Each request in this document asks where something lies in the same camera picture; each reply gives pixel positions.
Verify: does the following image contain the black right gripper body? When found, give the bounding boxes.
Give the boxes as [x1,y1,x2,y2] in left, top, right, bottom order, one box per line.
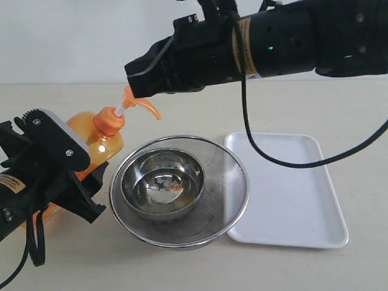
[163,15,241,93]

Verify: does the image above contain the steel mesh strainer basket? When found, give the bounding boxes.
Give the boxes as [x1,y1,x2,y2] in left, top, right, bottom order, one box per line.
[109,135,250,251]

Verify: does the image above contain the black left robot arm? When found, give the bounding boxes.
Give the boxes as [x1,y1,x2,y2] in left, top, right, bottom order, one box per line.
[1,162,108,239]

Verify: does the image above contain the white rectangular plastic tray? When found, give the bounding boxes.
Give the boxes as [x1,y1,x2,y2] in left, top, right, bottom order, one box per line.
[224,132,349,249]

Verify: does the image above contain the small stainless steel bowl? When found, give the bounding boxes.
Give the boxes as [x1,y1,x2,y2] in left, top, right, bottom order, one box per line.
[121,147,206,221]

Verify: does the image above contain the orange pump soap bottle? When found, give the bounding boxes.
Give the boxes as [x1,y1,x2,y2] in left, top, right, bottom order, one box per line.
[28,86,161,221]

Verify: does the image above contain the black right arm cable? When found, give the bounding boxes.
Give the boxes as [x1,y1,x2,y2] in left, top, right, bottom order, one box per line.
[196,0,388,169]

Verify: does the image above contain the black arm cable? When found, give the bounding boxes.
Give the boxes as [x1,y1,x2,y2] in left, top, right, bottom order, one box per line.
[196,0,388,169]
[0,169,48,287]

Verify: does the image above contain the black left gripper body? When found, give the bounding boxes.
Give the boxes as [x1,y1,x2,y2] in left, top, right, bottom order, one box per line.
[43,176,106,223]

